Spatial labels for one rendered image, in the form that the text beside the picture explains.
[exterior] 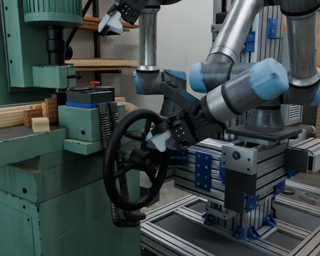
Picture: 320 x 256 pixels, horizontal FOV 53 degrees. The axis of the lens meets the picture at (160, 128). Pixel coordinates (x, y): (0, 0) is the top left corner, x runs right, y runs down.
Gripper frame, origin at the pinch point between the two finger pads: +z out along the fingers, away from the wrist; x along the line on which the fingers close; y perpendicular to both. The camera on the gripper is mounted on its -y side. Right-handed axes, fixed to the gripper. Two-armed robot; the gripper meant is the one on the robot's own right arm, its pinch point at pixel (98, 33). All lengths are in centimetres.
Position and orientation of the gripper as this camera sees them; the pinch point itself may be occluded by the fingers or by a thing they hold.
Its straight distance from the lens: 106.9
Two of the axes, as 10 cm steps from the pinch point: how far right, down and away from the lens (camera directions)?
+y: 8.1, 5.5, 1.9
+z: -5.8, 8.1, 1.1
